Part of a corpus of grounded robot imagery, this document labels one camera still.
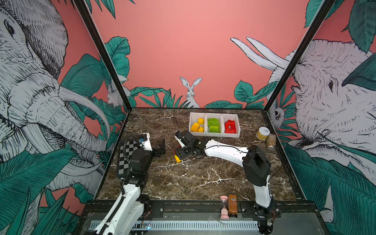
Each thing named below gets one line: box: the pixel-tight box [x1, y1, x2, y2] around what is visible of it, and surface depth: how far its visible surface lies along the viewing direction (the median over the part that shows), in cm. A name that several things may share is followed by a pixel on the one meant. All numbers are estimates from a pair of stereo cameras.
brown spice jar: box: [266, 133, 277, 151], surface depth 100 cm
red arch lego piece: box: [224, 119, 237, 134], surface depth 109 cm
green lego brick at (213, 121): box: [207, 117, 220, 127], surface depth 111 cm
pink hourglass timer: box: [219, 195, 230, 220], surface depth 74 cm
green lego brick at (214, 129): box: [209, 125, 220, 133], surface depth 106 cm
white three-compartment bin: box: [188, 112, 241, 139], surface depth 108 cm
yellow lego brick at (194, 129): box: [190, 125, 199, 132], surface depth 107 cm
